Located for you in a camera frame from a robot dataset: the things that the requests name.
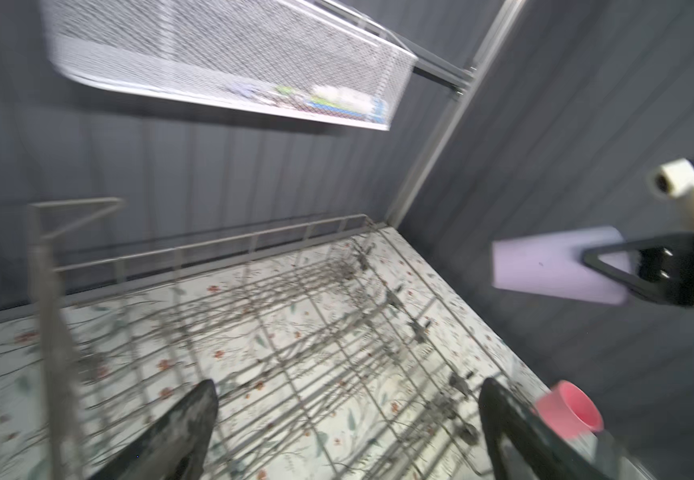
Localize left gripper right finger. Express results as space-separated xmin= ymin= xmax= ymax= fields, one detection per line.
xmin=478 ymin=377 xmax=606 ymax=479

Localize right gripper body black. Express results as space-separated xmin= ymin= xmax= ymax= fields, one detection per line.
xmin=638 ymin=236 xmax=694 ymax=308

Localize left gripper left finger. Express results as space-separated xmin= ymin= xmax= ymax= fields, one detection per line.
xmin=91 ymin=379 xmax=218 ymax=479

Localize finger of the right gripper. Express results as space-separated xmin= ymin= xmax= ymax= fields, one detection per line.
xmin=582 ymin=239 xmax=662 ymax=305

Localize light purple cup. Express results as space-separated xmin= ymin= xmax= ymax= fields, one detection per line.
xmin=491 ymin=226 xmax=629 ymax=305

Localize pink cup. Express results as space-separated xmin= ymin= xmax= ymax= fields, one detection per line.
xmin=534 ymin=380 xmax=605 ymax=440

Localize floral table mat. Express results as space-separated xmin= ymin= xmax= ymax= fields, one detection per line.
xmin=0 ymin=226 xmax=552 ymax=480

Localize items in white basket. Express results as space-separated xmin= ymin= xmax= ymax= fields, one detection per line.
xmin=227 ymin=83 xmax=387 ymax=124

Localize grey wire dish rack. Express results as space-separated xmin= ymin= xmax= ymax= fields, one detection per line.
xmin=25 ymin=197 xmax=540 ymax=480

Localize white mesh wall basket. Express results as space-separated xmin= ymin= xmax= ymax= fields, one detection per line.
xmin=40 ymin=1 xmax=417 ymax=131

